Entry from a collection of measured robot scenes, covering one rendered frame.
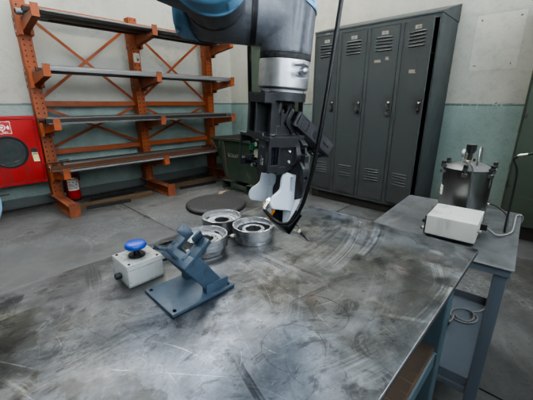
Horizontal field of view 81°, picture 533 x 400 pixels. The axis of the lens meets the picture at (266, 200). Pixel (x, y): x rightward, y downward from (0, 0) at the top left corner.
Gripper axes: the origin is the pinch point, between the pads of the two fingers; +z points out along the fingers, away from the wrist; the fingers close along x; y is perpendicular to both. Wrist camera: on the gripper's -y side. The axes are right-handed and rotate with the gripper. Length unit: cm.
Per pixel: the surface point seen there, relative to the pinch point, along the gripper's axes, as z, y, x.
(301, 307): 14.4, 1.0, 7.7
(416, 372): 37, -28, 20
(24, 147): 47, 9, -372
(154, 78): -33, -120, -340
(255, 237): 12.6, -7.6, -15.0
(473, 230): 17, -77, 13
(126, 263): 12.3, 20.6, -19.2
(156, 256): 12.0, 15.3, -18.0
